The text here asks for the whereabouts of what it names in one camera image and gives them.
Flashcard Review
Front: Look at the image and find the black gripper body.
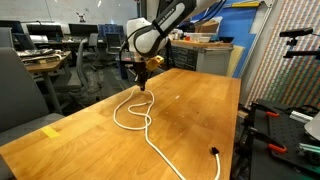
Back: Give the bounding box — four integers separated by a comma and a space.
134, 62, 148, 86

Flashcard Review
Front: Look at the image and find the white rope with black tip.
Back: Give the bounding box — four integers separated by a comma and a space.
113, 85, 222, 180

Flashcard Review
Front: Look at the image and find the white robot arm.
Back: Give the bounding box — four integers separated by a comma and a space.
125, 0, 218, 91

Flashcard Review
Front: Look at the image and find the dark mesh office chair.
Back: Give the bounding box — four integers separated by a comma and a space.
106, 33, 122, 54

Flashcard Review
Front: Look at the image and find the grey office chair centre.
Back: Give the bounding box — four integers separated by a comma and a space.
53, 39, 102, 103

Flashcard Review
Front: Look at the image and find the black computer monitor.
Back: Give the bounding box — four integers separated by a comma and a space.
69, 24, 98, 36

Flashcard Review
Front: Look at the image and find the wooden desk with clutter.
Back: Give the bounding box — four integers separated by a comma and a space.
18, 50, 71, 114

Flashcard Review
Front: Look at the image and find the yellow tape strip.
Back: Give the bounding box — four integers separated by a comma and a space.
41, 126, 60, 138

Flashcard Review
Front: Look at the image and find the grey office chair foreground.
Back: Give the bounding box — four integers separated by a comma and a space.
0, 47, 63, 145

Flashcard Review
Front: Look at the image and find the black perforated breadboard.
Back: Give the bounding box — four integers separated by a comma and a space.
250, 99, 320, 180

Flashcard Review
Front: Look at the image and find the wrist camera yellow green mount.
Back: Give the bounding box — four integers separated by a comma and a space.
146, 55, 164, 71

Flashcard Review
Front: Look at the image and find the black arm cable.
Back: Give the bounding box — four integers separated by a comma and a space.
118, 23, 158, 64

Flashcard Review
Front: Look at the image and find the orange handled clamp upper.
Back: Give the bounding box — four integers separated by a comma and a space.
257, 104, 279, 118

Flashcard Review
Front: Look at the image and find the orange handled clamp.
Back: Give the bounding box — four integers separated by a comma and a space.
257, 104, 279, 118
248, 127, 287, 154

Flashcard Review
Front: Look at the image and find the black camera on stand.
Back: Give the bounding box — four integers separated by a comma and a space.
279, 27, 320, 60

